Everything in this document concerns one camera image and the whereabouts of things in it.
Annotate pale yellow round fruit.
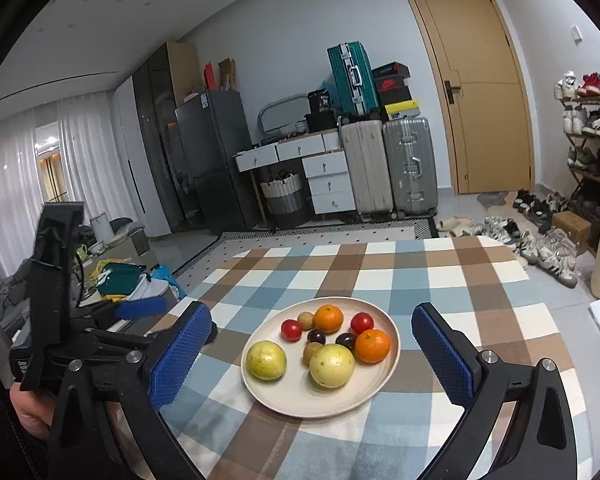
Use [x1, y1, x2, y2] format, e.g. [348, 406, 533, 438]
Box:
[308, 343, 356, 389]

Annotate teal suitcase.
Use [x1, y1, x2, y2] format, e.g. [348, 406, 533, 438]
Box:
[327, 42, 381, 122]

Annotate wooden door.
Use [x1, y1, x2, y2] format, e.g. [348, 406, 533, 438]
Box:
[400, 0, 536, 196]

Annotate small cardboard box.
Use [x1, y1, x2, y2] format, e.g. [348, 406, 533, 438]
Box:
[551, 211, 592, 253]

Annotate dark glass cabinet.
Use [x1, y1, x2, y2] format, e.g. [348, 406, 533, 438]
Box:
[132, 42, 203, 233]

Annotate checkered tablecloth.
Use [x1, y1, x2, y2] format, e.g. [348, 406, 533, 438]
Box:
[115, 236, 593, 480]

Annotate grey rounded metal frame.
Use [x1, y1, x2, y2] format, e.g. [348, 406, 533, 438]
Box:
[257, 94, 311, 143]

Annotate black red shoe box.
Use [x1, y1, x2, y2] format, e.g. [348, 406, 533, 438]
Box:
[373, 76, 412, 107]

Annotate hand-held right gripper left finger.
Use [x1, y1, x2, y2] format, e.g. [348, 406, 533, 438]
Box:
[47, 301, 218, 480]

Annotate person's left forearm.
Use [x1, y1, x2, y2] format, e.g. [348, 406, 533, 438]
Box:
[0, 400, 51, 480]

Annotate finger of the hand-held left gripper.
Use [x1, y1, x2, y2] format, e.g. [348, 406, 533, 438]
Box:
[82, 296, 167, 332]
[92, 322, 220, 357]

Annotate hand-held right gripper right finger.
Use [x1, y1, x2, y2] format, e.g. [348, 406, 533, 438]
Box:
[411, 301, 577, 480]

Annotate silver suitcase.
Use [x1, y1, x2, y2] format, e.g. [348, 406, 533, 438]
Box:
[382, 116, 438, 220]

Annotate small red tomato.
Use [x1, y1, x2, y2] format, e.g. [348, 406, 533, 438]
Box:
[280, 319, 304, 343]

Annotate yellow-green round fruit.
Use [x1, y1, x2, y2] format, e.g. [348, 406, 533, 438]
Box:
[245, 340, 287, 382]

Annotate large orange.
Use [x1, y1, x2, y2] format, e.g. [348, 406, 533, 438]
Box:
[354, 329, 392, 365]

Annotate blue white plastic bag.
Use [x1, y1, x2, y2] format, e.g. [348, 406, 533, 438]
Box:
[130, 267, 187, 306]

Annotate grey refrigerator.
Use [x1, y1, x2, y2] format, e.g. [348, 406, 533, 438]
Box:
[174, 91, 263, 235]

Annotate white curtains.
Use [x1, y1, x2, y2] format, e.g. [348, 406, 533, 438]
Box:
[0, 105, 146, 281]

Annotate grey doormat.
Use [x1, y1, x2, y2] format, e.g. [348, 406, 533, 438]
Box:
[477, 190, 516, 211]

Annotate flat cardboard box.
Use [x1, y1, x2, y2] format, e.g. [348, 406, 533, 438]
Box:
[217, 57, 237, 92]

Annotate small orange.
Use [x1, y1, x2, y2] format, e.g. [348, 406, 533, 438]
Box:
[312, 304, 345, 335]

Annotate green yellow bag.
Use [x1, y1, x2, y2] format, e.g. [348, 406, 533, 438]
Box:
[96, 260, 146, 303]

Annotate wooden shoe rack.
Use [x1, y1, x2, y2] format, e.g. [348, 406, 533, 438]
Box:
[555, 65, 600, 256]

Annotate white wardrobe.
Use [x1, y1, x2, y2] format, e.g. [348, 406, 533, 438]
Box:
[111, 76, 173, 238]

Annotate cream round plate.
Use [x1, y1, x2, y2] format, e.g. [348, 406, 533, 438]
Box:
[241, 297, 401, 420]

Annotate white suitcase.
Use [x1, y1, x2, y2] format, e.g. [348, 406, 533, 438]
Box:
[340, 119, 397, 221]

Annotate large cardboard box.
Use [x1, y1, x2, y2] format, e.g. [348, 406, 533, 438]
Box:
[167, 42, 203, 106]

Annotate person's left hand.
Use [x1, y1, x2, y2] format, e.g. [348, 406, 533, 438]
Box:
[9, 382, 56, 442]

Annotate woven grey white basket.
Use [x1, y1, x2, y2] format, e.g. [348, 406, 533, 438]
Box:
[260, 170, 308, 228]

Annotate black jar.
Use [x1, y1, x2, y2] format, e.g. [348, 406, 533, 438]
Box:
[307, 89, 333, 115]

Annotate yellow black shoe box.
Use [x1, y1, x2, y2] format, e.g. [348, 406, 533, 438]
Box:
[384, 100, 423, 121]

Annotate pile of shoes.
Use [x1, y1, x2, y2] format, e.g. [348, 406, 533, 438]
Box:
[432, 187, 581, 288]

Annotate white desk with drawers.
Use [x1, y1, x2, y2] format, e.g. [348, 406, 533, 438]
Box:
[233, 129, 357, 231]

